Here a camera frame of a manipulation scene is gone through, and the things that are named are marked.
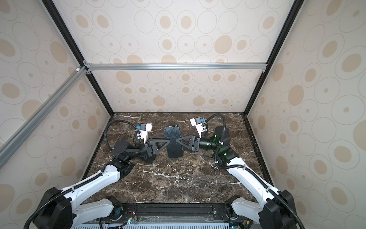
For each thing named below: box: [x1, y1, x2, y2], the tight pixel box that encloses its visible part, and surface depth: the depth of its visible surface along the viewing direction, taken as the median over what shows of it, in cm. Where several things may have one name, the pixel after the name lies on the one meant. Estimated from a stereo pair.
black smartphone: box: [163, 124, 184, 159], surface depth 64 cm
